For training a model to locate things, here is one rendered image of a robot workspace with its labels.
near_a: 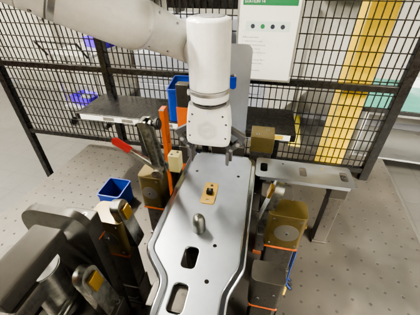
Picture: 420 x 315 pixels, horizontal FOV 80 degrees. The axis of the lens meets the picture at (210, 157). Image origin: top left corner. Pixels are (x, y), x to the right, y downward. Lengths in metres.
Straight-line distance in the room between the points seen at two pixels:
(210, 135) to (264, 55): 0.58
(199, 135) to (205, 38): 0.21
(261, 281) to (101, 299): 0.31
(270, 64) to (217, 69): 0.60
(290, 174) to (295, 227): 0.22
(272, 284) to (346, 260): 0.50
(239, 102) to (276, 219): 0.40
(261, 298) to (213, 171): 0.37
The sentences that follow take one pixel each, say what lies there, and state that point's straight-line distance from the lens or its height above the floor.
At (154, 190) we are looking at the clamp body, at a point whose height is 1.01.
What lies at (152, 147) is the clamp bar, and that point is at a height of 1.15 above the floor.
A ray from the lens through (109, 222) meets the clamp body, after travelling 0.59.
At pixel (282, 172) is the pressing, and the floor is 1.00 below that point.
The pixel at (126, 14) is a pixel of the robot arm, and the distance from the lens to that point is 0.44.
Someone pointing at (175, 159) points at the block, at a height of 1.06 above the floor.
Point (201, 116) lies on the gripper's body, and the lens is 0.55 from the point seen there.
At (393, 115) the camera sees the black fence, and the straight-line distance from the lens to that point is 1.26.
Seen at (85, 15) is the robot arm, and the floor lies 1.45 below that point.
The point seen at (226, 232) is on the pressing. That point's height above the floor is 1.00.
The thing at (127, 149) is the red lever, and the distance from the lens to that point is 0.70.
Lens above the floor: 1.50
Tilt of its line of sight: 36 degrees down
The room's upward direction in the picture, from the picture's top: straight up
